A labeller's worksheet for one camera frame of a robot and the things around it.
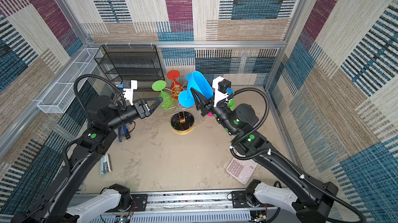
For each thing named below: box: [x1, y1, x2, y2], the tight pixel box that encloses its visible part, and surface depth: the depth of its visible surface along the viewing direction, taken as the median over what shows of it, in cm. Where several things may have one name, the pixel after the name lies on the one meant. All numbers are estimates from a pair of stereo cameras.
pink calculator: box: [225, 157, 258, 185], surface depth 83 cm
